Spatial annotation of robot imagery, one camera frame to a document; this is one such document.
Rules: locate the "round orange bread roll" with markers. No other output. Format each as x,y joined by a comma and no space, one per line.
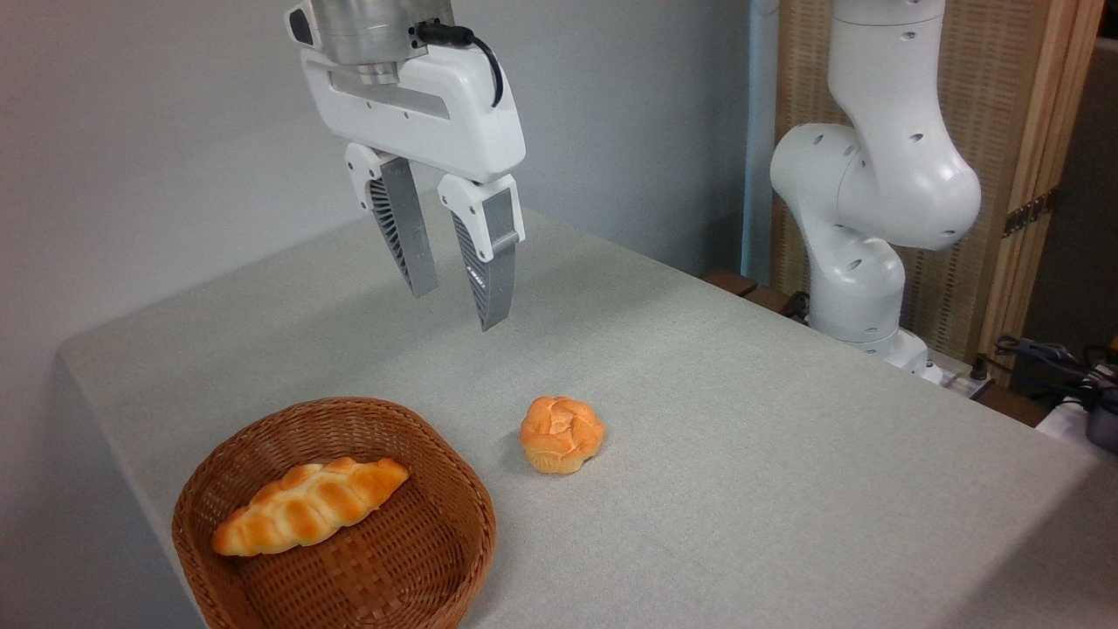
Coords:
561,432

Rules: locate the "long braided bread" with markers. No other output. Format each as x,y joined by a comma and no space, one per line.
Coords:
306,508

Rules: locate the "pale blue vertical pole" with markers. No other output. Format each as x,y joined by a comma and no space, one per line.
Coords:
758,175

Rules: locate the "brown wicker basket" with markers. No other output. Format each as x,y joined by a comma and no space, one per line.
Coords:
393,568

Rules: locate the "metal screen hinge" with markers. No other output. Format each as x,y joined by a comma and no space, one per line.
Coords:
1029,212

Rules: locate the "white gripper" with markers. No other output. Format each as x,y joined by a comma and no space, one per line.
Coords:
419,105

